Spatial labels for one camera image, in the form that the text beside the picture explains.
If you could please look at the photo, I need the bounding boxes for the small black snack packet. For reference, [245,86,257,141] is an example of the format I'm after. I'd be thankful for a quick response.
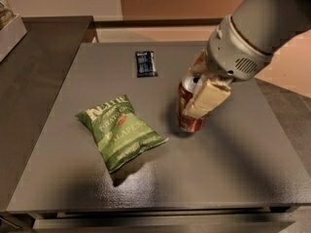
[135,50,157,78]

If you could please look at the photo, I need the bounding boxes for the green jalapeno chip bag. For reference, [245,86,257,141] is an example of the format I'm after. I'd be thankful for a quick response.
[76,95,167,173]

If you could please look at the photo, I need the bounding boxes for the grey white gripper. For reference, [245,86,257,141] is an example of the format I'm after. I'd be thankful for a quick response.
[189,16,272,118]

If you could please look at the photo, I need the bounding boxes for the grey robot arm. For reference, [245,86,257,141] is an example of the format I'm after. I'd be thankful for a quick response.
[182,0,311,119]

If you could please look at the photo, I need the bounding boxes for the red coke can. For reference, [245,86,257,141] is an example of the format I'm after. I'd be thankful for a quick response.
[177,74,205,133]

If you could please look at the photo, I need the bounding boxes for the white bin with snacks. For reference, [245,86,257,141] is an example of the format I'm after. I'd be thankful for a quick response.
[0,0,27,62]

